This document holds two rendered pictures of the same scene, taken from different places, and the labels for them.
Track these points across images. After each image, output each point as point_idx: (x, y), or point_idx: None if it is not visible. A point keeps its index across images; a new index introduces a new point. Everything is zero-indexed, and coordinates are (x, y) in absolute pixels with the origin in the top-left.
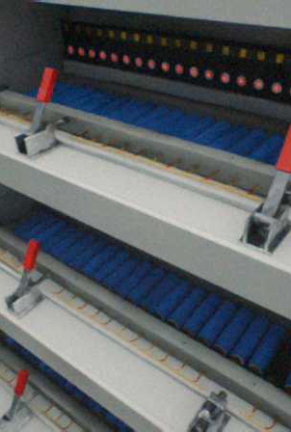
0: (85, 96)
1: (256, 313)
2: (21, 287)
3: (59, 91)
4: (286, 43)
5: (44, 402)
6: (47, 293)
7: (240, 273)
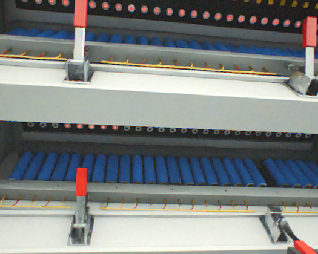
0: (72, 34)
1: (231, 158)
2: (80, 216)
3: (34, 33)
4: None
5: None
6: (96, 211)
7: (302, 116)
